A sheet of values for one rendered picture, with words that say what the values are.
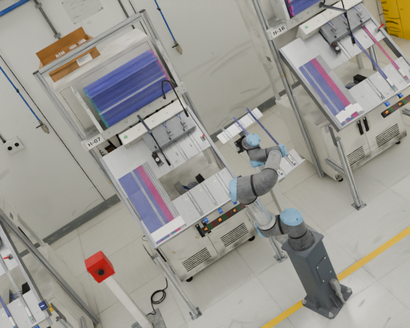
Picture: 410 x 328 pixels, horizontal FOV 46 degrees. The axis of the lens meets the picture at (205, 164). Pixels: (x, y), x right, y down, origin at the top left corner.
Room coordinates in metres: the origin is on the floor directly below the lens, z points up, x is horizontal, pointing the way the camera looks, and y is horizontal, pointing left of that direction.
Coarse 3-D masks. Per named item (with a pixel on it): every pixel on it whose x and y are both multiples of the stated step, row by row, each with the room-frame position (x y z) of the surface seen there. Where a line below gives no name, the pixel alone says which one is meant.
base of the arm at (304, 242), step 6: (306, 234) 1.97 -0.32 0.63; (312, 234) 2.00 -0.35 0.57; (288, 240) 2.05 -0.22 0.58; (294, 240) 1.98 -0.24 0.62; (300, 240) 1.96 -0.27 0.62; (306, 240) 1.96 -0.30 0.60; (312, 240) 1.97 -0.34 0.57; (294, 246) 1.98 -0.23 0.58; (300, 246) 1.96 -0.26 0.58; (306, 246) 1.95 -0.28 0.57
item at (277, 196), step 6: (276, 186) 2.63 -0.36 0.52; (270, 192) 2.67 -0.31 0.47; (276, 192) 2.63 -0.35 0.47; (276, 198) 2.62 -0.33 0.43; (282, 198) 2.63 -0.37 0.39; (276, 204) 2.66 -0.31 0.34; (282, 204) 2.63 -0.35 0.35; (282, 210) 2.62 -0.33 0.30; (312, 228) 2.62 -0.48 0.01; (282, 240) 2.66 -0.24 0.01
